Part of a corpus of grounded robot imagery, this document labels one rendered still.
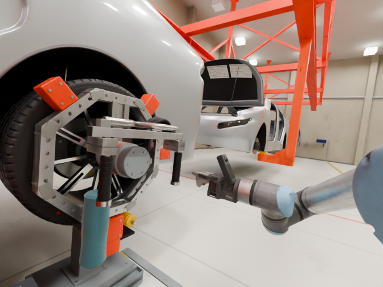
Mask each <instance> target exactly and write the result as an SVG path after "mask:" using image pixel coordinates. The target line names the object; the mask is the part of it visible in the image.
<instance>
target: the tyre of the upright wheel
mask: <svg viewBox="0 0 383 287"><path fill-rule="evenodd" d="M65 83H66V84H67V86H68V87H69V88H70V90H72V91H73V93H74V94H75V95H76V96H78V95H79V94H81V92H84V91H85V90H86V89H88V88H98V89H104V90H105V91H110V92H114V93H118V94H121V95H125V96H129V97H133V98H137V97H135V96H134V95H133V94H132V93H130V92H129V91H127V90H126V89H125V88H123V87H121V86H119V85H117V84H114V83H111V82H107V81H104V80H98V79H77V80H70V81H65ZM55 111H56V110H53V109H52V108H51V107H50V106H49V105H48V104H47V103H46V102H45V101H44V100H43V99H42V98H41V97H40V96H39V95H38V94H37V93H36V92H35V91H34V90H32V91H31V92H28V93H27V94H26V95H23V96H22V97H21V99H18V100H17V101H16V102H15V104H13V105H12V106H11V108H9V109H8V110H7V111H6V112H7V113H5V114H4V115H3V117H2V118H1V119H2V121H0V180H1V182H2V183H3V185H4V186H5V187H6V188H7V189H8V190H9V191H10V192H11V193H12V194H13V196H14V197H15V198H16V199H17V200H18V201H19V202H20V203H21V204H22V205H23V206H24V207H25V208H26V209H27V210H29V211H30V212H31V213H32V214H34V215H36V216H37V217H39V218H41V219H44V220H46V221H48V222H51V223H55V224H61V225H64V226H68V225H69V226H81V225H82V224H81V223H80V222H79V221H77V220H76V219H75V218H73V217H72V216H69V215H68V214H67V213H65V212H63V211H62V210H60V209H58V208H57V207H55V206H53V205H52V204H51V203H49V202H47V201H44V200H43V199H42V198H41V197H39V196H37V194H35V193H34V192H33V191H32V184H31V182H32V171H33V160H34V138H35V134H34V132H35V125H36V124H37V123H38V122H40V121H41V120H42V119H44V118H46V117H47V116H49V115H50V114H51V113H53V112H55Z"/></svg>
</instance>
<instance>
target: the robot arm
mask: <svg viewBox="0 0 383 287"><path fill-rule="evenodd" d="M217 161H218V163H219V165H220V168H221V170H222V173H223V174H220V173H214V172H209V171H199V170H196V171H193V172H192V174H193V175H195V179H196V185H197V186H198V187H201V186H202V185H203V186H204V185H205V184H207V183H208V182H209V186H208V190H207V196H210V197H212V198H216V199H224V200H228V201H230V202H233V203H237V202H241V203H244V204H248V205H251V206H254V207H258V208H260V209H261V215H262V217H261V220H262V223H263V226H264V228H265V229H266V230H267V231H268V232H269V233H271V234H273V235H278V236H279V235H284V234H285V233H286V232H287V231H288V229H289V227H290V226H292V225H294V224H296V223H298V222H300V221H302V220H305V219H307V218H309V217H311V216H314V215H318V214H324V213H326V212H334V211H341V210H349V209H354V208H357V209H358V212H359V213H360V215H361V217H362V219H363V221H364V222H365V223H366V224H370V225H371V226H372V227H373V228H374V229H375V231H374V233H373V234H374V235H375V237H376V238H377V239H378V240H379V241H380V242H381V243H382V244H383V144H382V145H381V146H379V147H377V148H375V149H373V150H372V151H370V152H369V153H368V154H367V155H366V156H365V157H364V158H363V159H362V160H361V161H360V162H359V164H358V165H357V167H356V168H354V169H352V170H349V171H347V172H345V173H342V174H340V175H338V176H336V177H333V178H331V179H329V180H326V181H324V182H321V183H319V184H317V185H314V186H308V187H306V188H304V189H303V190H301V191H298V192H296V193H294V191H293V189H292V188H289V187H286V186H284V185H278V184H273V183H268V182H264V181H259V180H256V179H251V178H246V177H243V178H242V179H240V178H238V179H236V177H235V175H234V173H233V170H232V168H231V166H230V163H229V160H228V159H227V156H226V154H222V155H219V156H217ZM211 195H212V196H211Z"/></svg>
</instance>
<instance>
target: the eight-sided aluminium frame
mask: <svg viewBox="0 0 383 287"><path fill-rule="evenodd" d="M77 98H78V100H77V101H75V102H74V103H73V104H71V105H70V106H69V107H67V108H66V109H65V110H56V111H55V112H53V113H51V114H50V115H49V116H47V117H46V118H44V119H42V120H41V121H40V122H38V123H37V124H36V125H35V132H34V134H35V138H34V160H33V171H32V182H31V184H32V191H33V192H34V193H35V194H37V196H39V197H41V198H42V199H43V200H44V201H47V202H49V203H51V204H52V205H53V206H55V207H57V208H58V209H60V210H62V211H63V212H65V213H67V214H68V215H69V216H72V217H73V218H75V219H76V220H77V221H79V222H80V223H82V214H83V209H82V208H81V207H79V206H78V205H77V204H75V203H74V202H72V201H70V200H69V199H68V198H66V197H65V196H63V195H62V194H61V193H59V192H57V191H56V190H55V189H53V179H54V160H55V141H56V132H57V131H58V130H59V129H61V128H62V127H63V126H65V125H66V124H67V123H69V122H70V121H71V120H73V119H74V118H75V117H76V116H78V115H79V114H81V113H82V112H83V111H84V110H86V109H87V108H88V107H90V106H91V105H92V104H94V103H95V102H96V101H102V102H105V103H111V102H113V101H115V102H118V104H123V105H124V104H129V105H130V107H131V108H132V110H133V111H134V113H135V115H136V116H137V118H138V119H139V121H140V122H146V121H147V120H149V119H150V118H152V116H151V115H150V113H149V111H148V110H147V108H146V107H145V104H144V102H143V101H142V100H140V99H138V98H133V97H129V96H125V95H121V94H118V93H114V92H110V91H105V90H104V89H98V88H88V89H86V90H85V91H84V92H81V94H79V95H78V96H77ZM160 150H161V140H158V139H149V142H148V153H149V155H150V165H149V168H148V170H147V171H146V173H145V174H144V175H143V176H142V177H140V178H139V179H138V180H137V182H136V183H135V184H134V185H133V187H132V188H131V189H130V190H129V192H128V193H127V194H126V196H125V197H124V198H123V199H120V200H116V201H113V202H111V205H110V216H109V217H111V216H114V215H117V214H120V213H122V212H125V211H129V210H131V209H133V208H134V206H135V205H136V203H137V202H138V201H139V199H140V198H141V197H142V195H143V194H144V192H145V191H146V190H147V188H148V187H149V186H150V184H151V183H152V182H153V180H154V179H155V178H156V176H157V175H158V171H159V161H160Z"/></svg>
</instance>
